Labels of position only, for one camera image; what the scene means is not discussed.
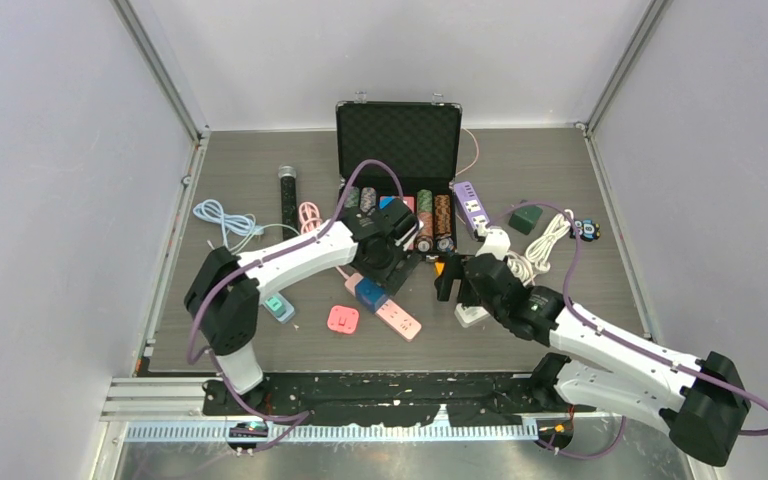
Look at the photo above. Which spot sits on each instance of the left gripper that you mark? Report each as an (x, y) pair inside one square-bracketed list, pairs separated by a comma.
[(391, 277)]

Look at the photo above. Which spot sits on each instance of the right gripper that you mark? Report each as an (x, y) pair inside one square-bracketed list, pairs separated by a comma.
[(453, 269)]

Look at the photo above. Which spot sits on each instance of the blue cube socket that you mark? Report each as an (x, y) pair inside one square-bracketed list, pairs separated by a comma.
[(370, 295)]

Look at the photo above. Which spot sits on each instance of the dark green cube adapter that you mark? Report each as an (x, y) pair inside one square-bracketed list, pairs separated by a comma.
[(524, 219)]

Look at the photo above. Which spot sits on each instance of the pink square adapter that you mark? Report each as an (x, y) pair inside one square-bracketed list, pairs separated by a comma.
[(343, 320)]

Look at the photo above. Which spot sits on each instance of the teal small cube adapter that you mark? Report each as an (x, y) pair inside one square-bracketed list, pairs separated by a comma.
[(275, 306)]

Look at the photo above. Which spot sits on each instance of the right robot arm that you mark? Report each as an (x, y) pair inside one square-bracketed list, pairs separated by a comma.
[(595, 364)]

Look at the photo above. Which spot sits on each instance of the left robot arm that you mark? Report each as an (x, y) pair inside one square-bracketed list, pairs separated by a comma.
[(225, 297)]

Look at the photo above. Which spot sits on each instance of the white power strip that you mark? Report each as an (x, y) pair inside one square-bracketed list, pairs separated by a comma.
[(468, 316)]

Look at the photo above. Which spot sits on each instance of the purple power strip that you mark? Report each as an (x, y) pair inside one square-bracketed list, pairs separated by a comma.
[(471, 209)]

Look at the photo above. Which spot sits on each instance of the pink power strip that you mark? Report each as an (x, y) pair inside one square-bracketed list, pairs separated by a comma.
[(391, 314)]

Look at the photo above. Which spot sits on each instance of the black poker chip case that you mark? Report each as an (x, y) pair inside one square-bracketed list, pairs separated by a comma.
[(419, 141)]

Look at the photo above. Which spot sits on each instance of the black cylinder tube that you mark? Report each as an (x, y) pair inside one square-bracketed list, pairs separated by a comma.
[(288, 199)]

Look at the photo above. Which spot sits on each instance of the light blue power strip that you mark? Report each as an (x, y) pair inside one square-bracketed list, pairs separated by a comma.
[(290, 309)]

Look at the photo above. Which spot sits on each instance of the blue owl toy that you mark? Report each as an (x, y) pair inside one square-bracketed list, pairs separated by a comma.
[(587, 230)]

